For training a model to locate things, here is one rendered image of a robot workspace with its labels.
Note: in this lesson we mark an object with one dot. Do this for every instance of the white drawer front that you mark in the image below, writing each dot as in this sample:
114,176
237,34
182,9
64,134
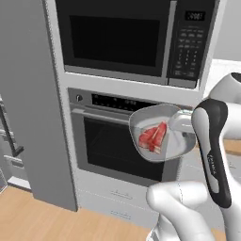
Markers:
116,189
116,213

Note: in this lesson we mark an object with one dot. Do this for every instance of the white oven cabinet frame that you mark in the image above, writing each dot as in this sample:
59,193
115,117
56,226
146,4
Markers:
59,94

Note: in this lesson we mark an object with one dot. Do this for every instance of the grey fridge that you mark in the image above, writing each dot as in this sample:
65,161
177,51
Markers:
34,94

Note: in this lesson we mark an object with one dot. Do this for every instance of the red raw steak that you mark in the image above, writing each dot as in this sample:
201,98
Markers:
153,136

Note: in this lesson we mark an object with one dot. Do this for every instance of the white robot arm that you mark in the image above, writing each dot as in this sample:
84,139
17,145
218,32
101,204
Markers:
200,219

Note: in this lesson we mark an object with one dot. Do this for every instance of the round oven knob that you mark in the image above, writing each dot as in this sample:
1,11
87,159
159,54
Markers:
79,98

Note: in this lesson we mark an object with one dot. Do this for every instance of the stainless steel wall oven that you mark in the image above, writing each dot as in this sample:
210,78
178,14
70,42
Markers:
103,144

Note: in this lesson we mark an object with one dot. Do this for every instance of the black built-in microwave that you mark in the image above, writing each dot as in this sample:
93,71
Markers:
113,34

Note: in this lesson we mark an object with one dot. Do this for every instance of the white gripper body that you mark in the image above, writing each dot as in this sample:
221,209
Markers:
181,122

